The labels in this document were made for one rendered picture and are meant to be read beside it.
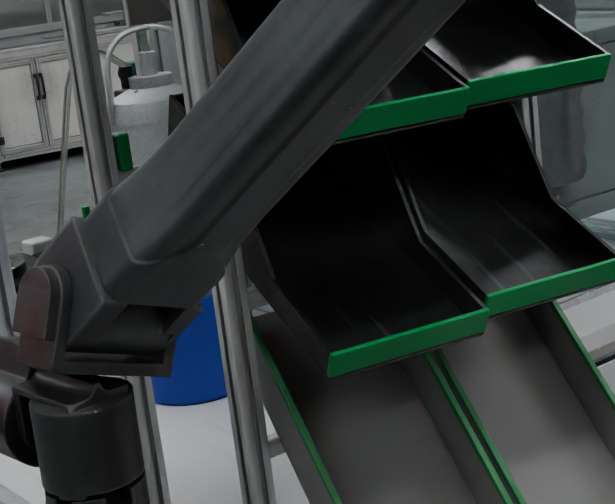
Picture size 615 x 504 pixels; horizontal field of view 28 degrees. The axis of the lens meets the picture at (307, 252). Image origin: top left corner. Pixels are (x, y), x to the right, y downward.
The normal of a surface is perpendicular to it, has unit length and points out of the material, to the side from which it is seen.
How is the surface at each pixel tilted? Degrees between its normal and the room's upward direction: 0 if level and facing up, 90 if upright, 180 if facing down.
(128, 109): 79
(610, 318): 0
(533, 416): 45
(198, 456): 0
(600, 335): 90
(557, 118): 74
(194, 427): 0
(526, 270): 25
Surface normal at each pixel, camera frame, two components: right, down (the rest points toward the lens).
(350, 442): 0.24, -0.56
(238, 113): -0.69, -0.04
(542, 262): 0.09, -0.80
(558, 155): 0.33, 0.47
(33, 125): 0.47, 0.16
